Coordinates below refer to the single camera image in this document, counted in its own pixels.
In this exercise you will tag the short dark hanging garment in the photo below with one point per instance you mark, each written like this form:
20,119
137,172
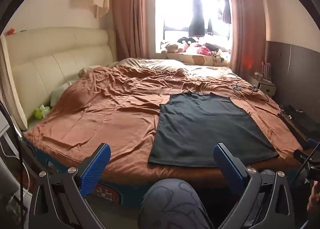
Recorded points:
226,11

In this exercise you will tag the small orange toy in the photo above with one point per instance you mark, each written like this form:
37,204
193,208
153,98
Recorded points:
10,31

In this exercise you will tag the small white rack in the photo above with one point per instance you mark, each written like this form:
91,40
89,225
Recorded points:
267,73

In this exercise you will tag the bear print window cushion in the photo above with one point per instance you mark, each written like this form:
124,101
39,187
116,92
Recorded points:
195,58

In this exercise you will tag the person's right hand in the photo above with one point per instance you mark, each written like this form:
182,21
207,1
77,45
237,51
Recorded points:
314,199

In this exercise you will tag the black bag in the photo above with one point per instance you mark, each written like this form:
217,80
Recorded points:
297,119

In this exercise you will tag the green tissue pack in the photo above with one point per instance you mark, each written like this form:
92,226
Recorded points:
41,112

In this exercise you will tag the pile of plush toys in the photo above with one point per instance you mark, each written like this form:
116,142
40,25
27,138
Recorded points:
185,45

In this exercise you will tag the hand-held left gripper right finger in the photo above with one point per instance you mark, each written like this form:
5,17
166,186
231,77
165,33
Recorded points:
228,166

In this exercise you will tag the brown blanket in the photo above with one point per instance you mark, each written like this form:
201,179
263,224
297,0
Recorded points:
112,109

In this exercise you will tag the grey patterned knee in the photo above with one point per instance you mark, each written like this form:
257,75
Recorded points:
172,204

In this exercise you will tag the cream padded headboard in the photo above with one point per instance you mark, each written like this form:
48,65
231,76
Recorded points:
50,63

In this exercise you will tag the black tank top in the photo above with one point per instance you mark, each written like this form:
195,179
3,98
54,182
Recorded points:
205,131

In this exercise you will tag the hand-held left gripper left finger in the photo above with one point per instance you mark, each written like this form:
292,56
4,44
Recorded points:
96,169

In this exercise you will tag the white pillow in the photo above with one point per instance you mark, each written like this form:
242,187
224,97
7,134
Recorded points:
58,92

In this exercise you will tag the beige quilt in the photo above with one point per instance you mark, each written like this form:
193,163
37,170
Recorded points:
155,65

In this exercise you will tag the pink curtain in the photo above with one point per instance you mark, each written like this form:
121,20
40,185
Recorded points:
246,31
130,18

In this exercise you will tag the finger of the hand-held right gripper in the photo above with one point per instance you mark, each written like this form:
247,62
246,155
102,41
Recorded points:
313,142

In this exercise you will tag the white nightstand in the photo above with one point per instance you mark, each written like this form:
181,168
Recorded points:
266,90

